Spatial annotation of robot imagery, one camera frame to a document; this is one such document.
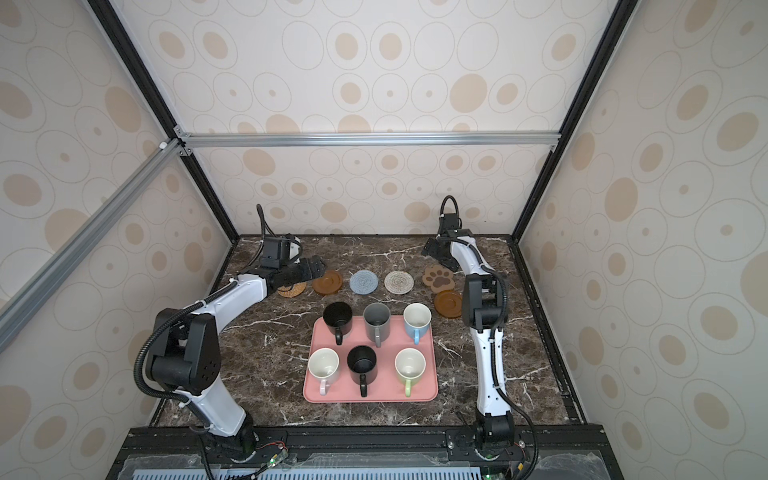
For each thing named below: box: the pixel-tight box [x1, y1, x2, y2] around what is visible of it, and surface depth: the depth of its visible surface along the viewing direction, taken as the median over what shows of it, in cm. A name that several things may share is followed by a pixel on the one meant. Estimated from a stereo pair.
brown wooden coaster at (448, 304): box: [434, 290, 463, 318], surface depth 102 cm
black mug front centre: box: [347, 345, 378, 397], surface depth 81 cm
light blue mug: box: [403, 302, 432, 345], surface depth 89 cm
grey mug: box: [363, 302, 391, 348], surface depth 88 cm
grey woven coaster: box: [349, 269, 379, 295], surface depth 108 cm
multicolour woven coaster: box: [384, 270, 414, 295], surface depth 108 cm
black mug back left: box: [323, 301, 353, 345], surface depth 91 cm
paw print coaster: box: [422, 264, 455, 293], surface depth 108 cm
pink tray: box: [303, 316, 438, 402], surface depth 83 cm
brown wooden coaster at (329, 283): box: [312, 270, 343, 295], surface depth 108 cm
